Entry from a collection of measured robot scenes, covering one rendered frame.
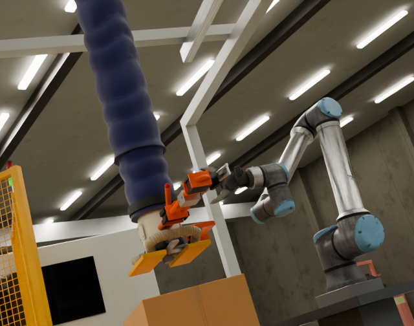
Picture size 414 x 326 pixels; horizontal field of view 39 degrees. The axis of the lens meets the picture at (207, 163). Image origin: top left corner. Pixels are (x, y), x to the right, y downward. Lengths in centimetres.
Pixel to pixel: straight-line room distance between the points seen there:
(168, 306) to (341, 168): 102
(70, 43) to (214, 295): 303
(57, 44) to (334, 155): 273
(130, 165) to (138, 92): 35
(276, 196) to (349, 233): 37
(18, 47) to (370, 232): 312
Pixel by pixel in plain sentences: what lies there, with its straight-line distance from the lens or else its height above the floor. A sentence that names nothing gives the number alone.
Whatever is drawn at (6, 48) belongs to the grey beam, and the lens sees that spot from 474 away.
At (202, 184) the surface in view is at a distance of 195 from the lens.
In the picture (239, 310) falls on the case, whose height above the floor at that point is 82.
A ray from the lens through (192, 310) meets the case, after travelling 218.
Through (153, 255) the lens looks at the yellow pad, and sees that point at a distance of 233.
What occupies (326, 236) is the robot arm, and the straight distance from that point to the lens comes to 272.
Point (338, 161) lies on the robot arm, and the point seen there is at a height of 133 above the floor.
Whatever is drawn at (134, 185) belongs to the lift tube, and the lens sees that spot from 252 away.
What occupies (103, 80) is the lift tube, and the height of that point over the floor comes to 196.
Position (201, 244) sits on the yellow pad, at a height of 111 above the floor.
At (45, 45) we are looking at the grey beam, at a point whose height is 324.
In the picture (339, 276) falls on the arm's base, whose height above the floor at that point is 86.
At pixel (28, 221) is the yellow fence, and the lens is 366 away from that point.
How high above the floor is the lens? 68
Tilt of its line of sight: 18 degrees up
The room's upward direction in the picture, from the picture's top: 17 degrees counter-clockwise
